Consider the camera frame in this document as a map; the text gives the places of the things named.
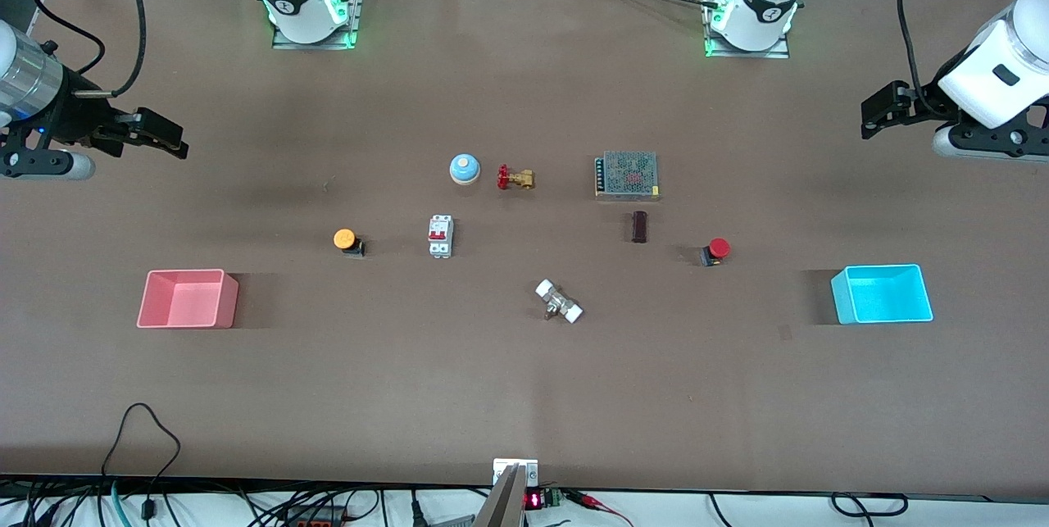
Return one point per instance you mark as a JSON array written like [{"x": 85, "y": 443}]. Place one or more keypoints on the red push button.
[{"x": 716, "y": 250}]

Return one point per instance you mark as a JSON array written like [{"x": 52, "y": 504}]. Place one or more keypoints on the red digit display module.
[{"x": 534, "y": 500}]

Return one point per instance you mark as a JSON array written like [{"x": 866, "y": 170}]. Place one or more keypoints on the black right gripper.
[{"x": 82, "y": 111}]

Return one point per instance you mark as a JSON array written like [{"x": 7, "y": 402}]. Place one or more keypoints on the yellow push button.
[{"x": 347, "y": 241}]

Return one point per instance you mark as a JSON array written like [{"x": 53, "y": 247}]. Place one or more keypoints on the cyan plastic box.
[{"x": 883, "y": 294}]

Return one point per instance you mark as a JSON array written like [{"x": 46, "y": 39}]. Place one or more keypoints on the silver valve white ends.
[{"x": 560, "y": 302}]

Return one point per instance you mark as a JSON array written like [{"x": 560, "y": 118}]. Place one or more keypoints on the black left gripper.
[{"x": 924, "y": 97}]

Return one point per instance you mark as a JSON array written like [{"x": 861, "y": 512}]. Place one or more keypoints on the white red circuit breaker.
[{"x": 440, "y": 236}]

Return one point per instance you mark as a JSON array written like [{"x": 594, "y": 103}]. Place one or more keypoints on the metal mesh power supply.
[{"x": 628, "y": 175}]

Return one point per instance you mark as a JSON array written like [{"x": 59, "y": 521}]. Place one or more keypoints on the dark brown block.
[{"x": 639, "y": 227}]

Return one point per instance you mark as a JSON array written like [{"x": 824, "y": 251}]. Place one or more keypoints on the red alligator clip lead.
[{"x": 594, "y": 502}]

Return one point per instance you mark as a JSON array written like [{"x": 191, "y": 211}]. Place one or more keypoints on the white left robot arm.
[{"x": 1004, "y": 60}]

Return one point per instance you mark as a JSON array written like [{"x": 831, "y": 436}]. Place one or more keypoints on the blue white round bell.
[{"x": 464, "y": 169}]

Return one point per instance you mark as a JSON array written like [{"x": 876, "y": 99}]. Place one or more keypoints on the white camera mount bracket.
[{"x": 516, "y": 468}]

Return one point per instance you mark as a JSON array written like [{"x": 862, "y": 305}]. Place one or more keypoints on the pink plastic box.
[{"x": 188, "y": 299}]

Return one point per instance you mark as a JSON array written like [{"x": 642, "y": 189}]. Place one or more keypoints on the grey camera pole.
[{"x": 501, "y": 502}]

